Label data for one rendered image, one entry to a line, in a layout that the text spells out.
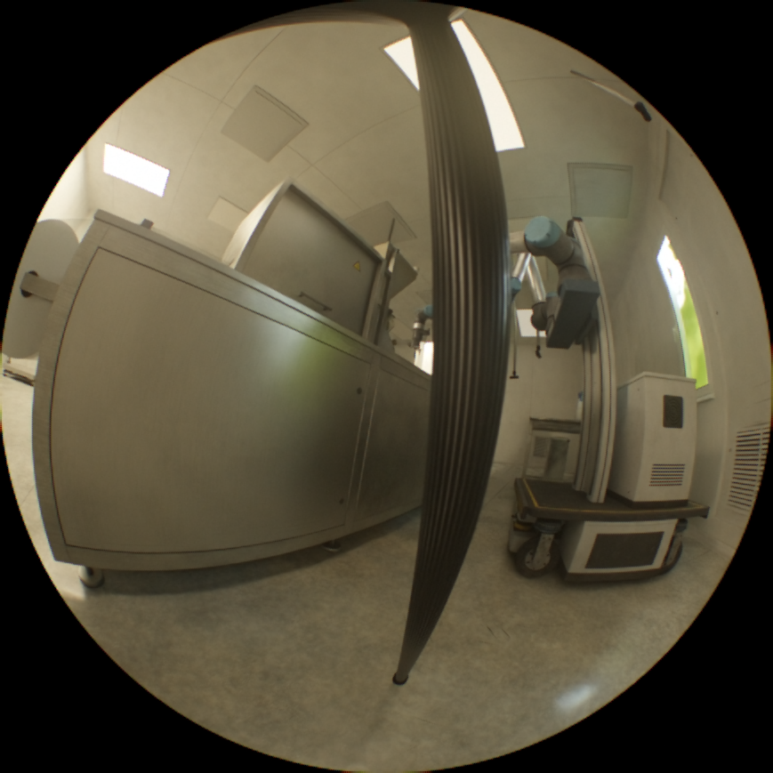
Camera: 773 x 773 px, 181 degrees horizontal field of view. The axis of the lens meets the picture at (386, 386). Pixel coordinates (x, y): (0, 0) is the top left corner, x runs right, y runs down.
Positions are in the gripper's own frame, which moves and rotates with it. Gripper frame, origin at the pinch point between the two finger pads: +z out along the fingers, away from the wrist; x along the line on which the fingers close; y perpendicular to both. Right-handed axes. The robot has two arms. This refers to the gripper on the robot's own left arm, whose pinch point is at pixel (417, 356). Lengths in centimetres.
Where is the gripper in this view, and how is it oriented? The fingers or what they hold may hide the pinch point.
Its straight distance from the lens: 180.5
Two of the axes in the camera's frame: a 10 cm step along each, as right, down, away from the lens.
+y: -9.1, -0.9, 4.1
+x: -3.8, -2.0, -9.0
